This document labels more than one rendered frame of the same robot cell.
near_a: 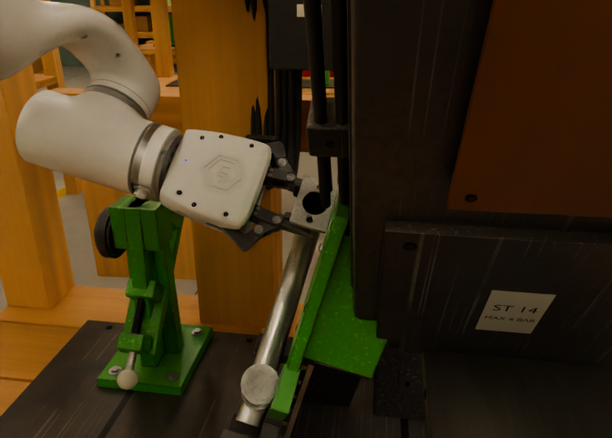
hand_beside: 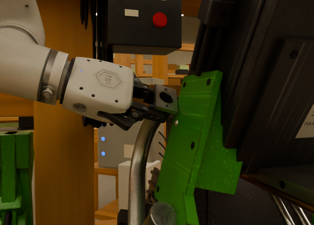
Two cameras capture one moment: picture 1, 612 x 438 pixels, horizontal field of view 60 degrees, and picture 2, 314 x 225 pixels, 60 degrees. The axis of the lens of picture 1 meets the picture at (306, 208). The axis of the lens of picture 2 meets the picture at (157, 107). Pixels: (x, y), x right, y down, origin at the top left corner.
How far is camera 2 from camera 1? 0.31 m
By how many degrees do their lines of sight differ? 32
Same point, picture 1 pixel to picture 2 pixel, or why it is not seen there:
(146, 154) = (56, 61)
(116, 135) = (31, 49)
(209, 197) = (103, 91)
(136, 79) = (35, 27)
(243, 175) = (121, 80)
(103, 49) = not seen: outside the picture
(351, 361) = (222, 183)
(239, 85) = not seen: hidden behind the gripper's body
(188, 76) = not seen: hidden behind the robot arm
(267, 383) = (169, 214)
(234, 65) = (72, 54)
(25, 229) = not seen: outside the picture
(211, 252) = (49, 184)
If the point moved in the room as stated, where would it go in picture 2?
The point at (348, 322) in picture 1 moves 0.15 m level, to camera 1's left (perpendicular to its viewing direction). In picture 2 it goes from (219, 152) to (114, 163)
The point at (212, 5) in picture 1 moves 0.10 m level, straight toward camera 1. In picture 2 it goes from (60, 19) to (73, 8)
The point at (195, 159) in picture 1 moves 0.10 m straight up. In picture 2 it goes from (88, 70) to (87, 5)
